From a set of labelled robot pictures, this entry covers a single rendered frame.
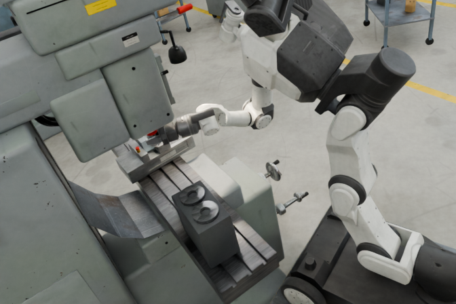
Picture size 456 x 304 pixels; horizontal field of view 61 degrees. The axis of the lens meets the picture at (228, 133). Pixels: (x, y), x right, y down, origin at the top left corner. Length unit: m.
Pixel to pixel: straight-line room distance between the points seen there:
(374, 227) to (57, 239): 1.15
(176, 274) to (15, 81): 1.08
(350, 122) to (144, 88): 0.70
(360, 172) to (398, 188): 1.53
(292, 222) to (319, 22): 1.72
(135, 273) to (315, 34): 1.18
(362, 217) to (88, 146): 1.03
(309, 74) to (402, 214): 1.75
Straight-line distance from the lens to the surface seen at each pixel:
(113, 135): 1.38
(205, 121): 1.54
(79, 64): 1.27
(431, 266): 1.67
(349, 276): 1.81
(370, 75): 1.17
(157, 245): 1.68
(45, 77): 1.27
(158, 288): 1.87
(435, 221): 2.80
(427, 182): 3.03
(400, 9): 4.89
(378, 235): 1.67
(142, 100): 1.39
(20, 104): 1.28
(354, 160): 1.39
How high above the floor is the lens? 2.10
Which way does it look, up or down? 36 degrees down
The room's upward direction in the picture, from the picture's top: 14 degrees counter-clockwise
